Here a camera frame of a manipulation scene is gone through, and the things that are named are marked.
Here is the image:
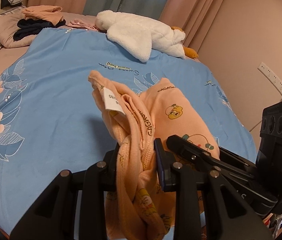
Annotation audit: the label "pink duck print shirt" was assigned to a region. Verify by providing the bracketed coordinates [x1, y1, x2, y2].
[88, 70, 220, 239]

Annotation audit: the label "folded pink clothes stack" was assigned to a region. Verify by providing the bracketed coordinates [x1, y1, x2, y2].
[22, 5, 64, 26]

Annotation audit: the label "dark navy folded clothes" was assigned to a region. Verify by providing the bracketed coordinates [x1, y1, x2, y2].
[13, 19, 66, 41]

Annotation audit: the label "blue floral blanket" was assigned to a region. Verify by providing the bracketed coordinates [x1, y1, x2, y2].
[0, 34, 257, 233]

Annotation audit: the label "white plush goose toy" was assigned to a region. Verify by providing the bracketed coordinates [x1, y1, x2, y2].
[95, 10, 198, 63]

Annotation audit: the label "small pink garment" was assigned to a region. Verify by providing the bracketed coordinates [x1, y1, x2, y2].
[66, 19, 99, 31]

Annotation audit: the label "pink bed sheet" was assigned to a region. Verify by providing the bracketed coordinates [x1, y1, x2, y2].
[0, 11, 96, 106]

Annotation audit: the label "grey pink pillow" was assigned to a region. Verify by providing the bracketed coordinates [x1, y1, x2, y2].
[0, 12, 36, 48]

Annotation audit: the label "white power cable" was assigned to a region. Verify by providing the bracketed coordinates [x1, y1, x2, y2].
[248, 93, 282, 133]

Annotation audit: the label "white wall power strip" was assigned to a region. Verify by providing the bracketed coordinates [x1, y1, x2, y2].
[258, 62, 282, 96]

